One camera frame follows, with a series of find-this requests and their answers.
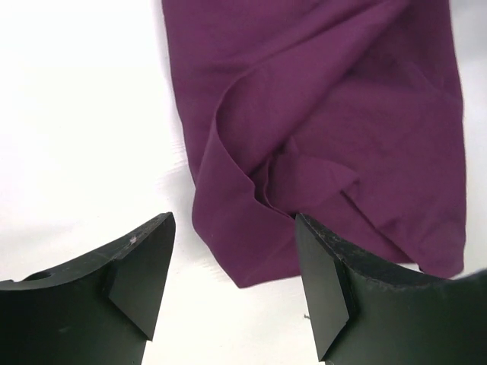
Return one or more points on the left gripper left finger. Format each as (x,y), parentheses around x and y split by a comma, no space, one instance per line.
(100,308)

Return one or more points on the purple surgical drape cloth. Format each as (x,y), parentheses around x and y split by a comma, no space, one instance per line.
(348,111)

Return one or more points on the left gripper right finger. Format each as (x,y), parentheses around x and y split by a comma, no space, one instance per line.
(366,310)

